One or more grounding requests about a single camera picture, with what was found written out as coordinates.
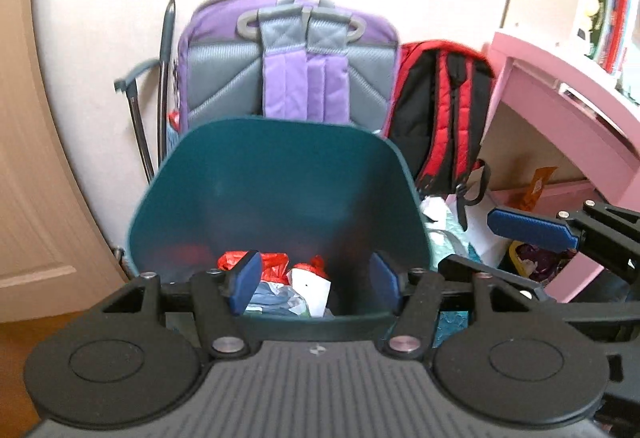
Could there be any purple grey backpack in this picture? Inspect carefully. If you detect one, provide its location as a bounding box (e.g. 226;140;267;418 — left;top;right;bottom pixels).
172;0;401;140

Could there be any white plastic bag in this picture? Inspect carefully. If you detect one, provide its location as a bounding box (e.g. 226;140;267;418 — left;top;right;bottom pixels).
419;195;502;270

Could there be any dark teal plastic bin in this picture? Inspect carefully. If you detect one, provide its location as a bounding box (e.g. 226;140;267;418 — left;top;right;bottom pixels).
125;117;434;355

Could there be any beige wooden door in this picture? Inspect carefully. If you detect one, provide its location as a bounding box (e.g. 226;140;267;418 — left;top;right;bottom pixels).
0;0;129;325

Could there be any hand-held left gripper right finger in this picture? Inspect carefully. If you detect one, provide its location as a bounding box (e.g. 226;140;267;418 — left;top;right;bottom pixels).
369;251;572;361

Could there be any red plastic bag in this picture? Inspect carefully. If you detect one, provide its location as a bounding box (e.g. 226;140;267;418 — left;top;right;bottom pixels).
217;251;329;290

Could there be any black long-handled dustpan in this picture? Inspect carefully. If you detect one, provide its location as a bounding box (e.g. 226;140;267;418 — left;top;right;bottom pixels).
114;59;162;187

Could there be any yellow purple packet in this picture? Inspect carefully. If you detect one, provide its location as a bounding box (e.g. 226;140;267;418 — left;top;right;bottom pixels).
509;241;577;285

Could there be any orange packet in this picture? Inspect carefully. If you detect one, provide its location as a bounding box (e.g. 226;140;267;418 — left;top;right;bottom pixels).
520;167;559;215

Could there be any pink desk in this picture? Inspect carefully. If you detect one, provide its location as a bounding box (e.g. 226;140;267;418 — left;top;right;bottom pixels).
477;31;640;305

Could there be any red black backpack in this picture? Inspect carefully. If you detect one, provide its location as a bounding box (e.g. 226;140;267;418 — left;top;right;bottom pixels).
382;40;496;210

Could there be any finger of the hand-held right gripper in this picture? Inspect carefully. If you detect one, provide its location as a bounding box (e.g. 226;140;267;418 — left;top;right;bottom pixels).
487;199;640;271
437;254;550;303

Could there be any blue white plastic wrapper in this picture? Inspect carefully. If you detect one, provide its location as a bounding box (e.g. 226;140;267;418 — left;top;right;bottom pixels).
246;281;307;317

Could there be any white paper card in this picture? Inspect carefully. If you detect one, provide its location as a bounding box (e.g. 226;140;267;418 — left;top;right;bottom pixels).
290;265;332;318

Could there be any row of colourful books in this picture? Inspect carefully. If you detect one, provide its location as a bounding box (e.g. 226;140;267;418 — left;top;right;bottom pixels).
589;0;640;80

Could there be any black broom stick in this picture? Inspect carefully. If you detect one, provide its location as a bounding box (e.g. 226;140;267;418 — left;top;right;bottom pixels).
157;0;177;165

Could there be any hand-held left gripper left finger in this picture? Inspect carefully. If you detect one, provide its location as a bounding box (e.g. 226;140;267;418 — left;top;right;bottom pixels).
101;251;264;361

